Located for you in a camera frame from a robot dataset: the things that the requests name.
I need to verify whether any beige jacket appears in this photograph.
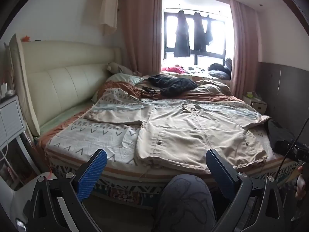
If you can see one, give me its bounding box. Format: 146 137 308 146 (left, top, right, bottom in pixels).
83 100 271 175

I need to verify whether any black fuzzy cloth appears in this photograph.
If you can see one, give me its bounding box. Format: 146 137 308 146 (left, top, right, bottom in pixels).
208 63 229 72

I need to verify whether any window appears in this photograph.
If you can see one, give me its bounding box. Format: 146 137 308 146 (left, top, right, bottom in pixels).
162 10 230 67

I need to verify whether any red cloth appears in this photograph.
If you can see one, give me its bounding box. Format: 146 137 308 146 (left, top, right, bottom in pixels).
161 64 192 74

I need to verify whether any beige hanging cloth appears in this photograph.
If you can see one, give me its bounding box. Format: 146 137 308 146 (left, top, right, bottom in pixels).
100 0 119 36

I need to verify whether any black knit sweater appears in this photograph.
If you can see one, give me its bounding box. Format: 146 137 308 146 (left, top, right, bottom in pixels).
148 74 198 97

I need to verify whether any patterned white blanket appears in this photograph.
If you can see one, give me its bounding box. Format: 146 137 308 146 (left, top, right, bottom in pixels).
45 87 309 209

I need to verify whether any grey blue pillow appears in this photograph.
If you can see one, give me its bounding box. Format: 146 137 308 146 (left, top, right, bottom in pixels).
208 70 231 80

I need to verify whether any light green pillow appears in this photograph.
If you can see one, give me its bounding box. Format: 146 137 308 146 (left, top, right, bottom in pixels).
106 72 146 87

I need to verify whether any tangled black cable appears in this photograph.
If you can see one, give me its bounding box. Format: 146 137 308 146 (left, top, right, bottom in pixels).
127 85 165 102

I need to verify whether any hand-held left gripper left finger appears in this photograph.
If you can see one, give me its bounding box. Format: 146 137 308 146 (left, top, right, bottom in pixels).
23 149 107 232

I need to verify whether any beige stuffed toy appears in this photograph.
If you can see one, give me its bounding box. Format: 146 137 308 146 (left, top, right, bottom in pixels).
107 62 143 77

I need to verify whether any light green bed sheet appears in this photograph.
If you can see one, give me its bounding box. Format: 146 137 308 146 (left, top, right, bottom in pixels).
39 101 95 136

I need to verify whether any white nightstand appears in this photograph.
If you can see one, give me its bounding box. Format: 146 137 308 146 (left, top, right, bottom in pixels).
0 94 26 151

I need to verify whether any beige crumpled duvet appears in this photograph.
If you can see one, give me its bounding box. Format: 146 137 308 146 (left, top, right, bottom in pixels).
193 79 233 95

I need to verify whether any person's right hand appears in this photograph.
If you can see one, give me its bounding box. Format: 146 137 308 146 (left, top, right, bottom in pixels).
295 165 309 201

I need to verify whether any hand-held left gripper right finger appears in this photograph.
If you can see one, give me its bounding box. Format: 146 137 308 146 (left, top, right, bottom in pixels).
206 149 288 232

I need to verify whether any white bedside box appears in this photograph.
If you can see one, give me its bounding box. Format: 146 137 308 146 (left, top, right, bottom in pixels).
242 91 267 113

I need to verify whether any person's leg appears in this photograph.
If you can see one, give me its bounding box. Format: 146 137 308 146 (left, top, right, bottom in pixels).
154 174 218 232

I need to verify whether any dark hanging jacket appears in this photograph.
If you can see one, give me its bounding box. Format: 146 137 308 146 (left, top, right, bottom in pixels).
173 11 192 58
193 12 214 53

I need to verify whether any pink curtain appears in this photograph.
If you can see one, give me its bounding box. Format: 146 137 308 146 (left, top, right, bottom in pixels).
229 0 261 100
120 0 165 76

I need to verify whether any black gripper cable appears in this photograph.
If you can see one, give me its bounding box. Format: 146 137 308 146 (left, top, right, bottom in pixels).
275 118 309 184

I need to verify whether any cream padded headboard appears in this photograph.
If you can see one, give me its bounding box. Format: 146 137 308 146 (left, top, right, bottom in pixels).
20 40 121 136

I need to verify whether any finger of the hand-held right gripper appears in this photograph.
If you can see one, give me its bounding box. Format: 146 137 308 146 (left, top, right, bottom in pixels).
276 139 294 154

